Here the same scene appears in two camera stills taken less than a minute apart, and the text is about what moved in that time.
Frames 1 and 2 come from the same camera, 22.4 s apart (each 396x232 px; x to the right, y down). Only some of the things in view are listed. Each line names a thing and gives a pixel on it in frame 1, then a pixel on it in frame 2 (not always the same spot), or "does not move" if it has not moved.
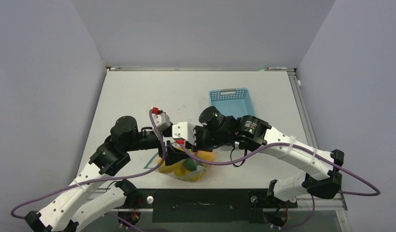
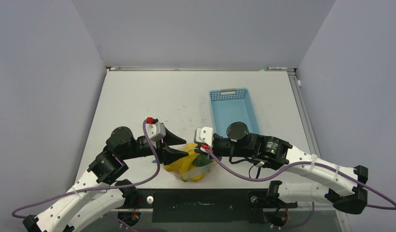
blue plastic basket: x=235 y=102 does not move
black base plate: x=175 y=205 does not move
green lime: x=189 y=164 to x=202 y=160
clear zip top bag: x=191 y=168 does not move
